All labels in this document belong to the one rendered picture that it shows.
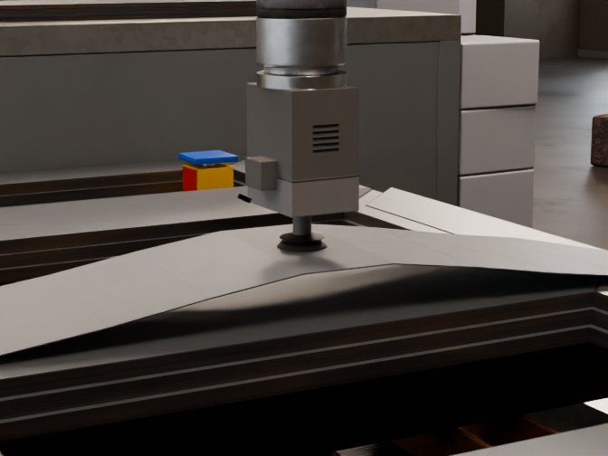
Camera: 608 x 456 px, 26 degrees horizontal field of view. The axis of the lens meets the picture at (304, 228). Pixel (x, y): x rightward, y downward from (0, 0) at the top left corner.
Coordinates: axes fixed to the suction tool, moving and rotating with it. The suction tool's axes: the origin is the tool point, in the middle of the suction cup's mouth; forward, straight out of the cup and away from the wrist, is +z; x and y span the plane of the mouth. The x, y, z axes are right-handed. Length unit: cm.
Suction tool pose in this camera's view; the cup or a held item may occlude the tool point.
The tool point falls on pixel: (302, 260)
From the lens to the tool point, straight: 113.1
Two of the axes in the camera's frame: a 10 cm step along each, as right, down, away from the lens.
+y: 4.7, 1.8, -8.6
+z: 0.0, 9.8, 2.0
